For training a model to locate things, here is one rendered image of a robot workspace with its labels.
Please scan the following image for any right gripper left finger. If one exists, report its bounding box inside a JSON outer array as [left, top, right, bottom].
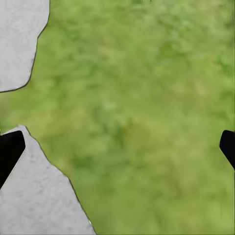
[[0, 130, 25, 189]]

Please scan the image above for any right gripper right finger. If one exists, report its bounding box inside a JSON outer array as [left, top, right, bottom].
[[219, 130, 235, 169]]

